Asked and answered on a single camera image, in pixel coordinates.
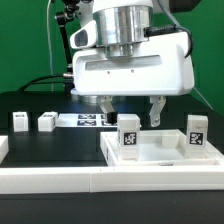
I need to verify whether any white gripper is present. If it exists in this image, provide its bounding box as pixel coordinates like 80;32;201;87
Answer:
73;32;194;127

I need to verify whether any white square table top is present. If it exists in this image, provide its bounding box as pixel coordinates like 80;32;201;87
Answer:
100;130;224;166

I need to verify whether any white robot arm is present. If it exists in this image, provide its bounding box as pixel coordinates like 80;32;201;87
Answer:
56;0;198;127

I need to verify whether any white marker tag sheet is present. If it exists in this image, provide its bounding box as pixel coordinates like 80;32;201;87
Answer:
56;113;115;127

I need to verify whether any white U-shaped obstacle fence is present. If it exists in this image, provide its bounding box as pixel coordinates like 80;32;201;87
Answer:
0;134;224;195

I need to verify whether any black cable bundle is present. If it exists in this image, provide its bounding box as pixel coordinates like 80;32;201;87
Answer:
18;73;77;92

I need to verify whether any white thin cable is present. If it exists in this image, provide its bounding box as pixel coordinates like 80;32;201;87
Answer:
46;0;56;92

